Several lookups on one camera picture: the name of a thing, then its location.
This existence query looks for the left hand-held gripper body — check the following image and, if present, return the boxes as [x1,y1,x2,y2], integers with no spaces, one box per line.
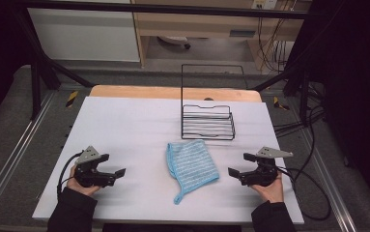
[72,145,117,189]

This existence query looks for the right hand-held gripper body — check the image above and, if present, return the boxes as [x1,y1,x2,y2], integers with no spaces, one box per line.
[240,146,294,189]

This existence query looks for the blue striped cloth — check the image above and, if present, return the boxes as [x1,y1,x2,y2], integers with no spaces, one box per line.
[165,139,220,206]

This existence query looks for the black wire rack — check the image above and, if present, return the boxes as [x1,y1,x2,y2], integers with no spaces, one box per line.
[181,63,249,141]

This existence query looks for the person's left hand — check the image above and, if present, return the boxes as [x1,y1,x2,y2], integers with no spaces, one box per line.
[66,164,101,197]

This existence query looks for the person's right hand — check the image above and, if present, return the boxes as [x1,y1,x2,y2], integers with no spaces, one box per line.
[249,170,285,204]

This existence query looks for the white table mat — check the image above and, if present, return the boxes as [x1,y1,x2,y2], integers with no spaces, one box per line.
[32,96,305,225]

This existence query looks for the yellow black tape marker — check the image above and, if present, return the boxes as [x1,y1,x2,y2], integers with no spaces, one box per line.
[272,96,291,111]
[65,90,79,108]

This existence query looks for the black metal stand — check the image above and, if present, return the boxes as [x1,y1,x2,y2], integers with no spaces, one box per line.
[251,57,312,127]
[14,6,95,121]

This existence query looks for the white cabinet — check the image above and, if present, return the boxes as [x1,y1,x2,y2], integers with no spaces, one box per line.
[27,0,141,63]

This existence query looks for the office chair base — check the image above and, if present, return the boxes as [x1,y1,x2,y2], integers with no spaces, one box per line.
[157,36,191,50]

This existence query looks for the wooden desk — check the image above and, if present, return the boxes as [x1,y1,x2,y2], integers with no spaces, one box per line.
[130,0,312,71]

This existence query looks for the left hand-held gripper cable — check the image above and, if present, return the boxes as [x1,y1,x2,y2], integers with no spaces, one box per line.
[56,151,85,201]

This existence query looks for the hand-held gripper cable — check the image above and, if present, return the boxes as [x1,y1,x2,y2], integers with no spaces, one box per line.
[277,165,332,222]
[56,151,85,201]

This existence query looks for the black floor cables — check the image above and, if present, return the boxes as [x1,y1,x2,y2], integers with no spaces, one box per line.
[273,80,327,138]

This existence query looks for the right hand-held gripper cable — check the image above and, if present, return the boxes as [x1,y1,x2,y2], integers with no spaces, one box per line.
[277,165,332,222]

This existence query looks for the aluminium rail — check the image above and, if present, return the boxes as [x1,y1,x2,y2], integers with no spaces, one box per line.
[297,129,357,232]
[0,91,58,223]

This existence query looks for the hanging cable bundle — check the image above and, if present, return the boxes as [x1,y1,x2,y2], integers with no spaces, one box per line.
[257,15,295,73]

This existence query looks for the white wall socket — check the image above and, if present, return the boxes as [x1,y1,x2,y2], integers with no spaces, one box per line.
[251,0,277,10]

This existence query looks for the black frame crossbar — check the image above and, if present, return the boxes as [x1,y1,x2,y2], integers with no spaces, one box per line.
[14,1,316,19]

